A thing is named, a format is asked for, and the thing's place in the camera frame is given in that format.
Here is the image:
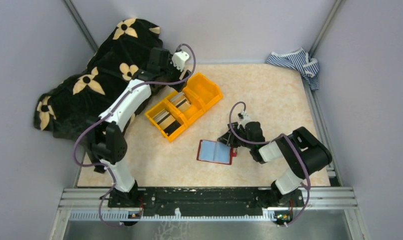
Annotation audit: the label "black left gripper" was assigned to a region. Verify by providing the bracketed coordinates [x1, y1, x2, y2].
[160, 55, 192, 92]

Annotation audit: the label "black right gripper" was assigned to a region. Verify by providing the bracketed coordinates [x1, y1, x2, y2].
[217, 123, 254, 149]

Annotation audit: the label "red leather card holder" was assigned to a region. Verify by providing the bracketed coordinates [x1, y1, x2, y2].
[196, 139, 238, 165]

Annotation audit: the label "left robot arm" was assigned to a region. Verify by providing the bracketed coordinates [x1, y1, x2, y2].
[82, 44, 196, 207]

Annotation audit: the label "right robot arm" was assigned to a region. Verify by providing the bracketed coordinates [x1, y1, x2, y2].
[217, 111, 332, 206]

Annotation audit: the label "cards in middle bin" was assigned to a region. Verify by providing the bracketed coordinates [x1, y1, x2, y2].
[170, 92, 192, 113]

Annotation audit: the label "cards in bin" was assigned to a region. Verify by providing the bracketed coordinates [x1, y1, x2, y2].
[170, 92, 192, 113]
[153, 109, 182, 136]

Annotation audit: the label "cards in left bin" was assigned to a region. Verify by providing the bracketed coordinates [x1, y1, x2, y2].
[153, 109, 182, 136]

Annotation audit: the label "yellow plastic bin left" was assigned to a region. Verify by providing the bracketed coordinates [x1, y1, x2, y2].
[145, 100, 186, 143]

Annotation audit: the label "yellow plastic bin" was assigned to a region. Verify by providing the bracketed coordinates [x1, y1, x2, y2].
[166, 91, 204, 125]
[183, 72, 223, 111]
[145, 100, 186, 143]

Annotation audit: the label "yellow plastic bin middle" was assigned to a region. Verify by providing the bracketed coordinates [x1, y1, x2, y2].
[166, 91, 204, 125]

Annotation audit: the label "yellow plastic bin right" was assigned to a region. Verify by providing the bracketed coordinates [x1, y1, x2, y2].
[183, 72, 223, 111]

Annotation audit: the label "black floral blanket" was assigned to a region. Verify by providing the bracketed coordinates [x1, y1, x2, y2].
[33, 18, 163, 141]

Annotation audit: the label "blue white striped cloth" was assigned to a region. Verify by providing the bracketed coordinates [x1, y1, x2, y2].
[265, 48, 320, 91]

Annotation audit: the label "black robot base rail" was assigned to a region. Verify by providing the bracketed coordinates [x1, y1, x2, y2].
[107, 187, 305, 217]

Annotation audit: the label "aluminium frame rail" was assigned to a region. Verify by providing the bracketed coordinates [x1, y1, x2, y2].
[58, 187, 358, 222]

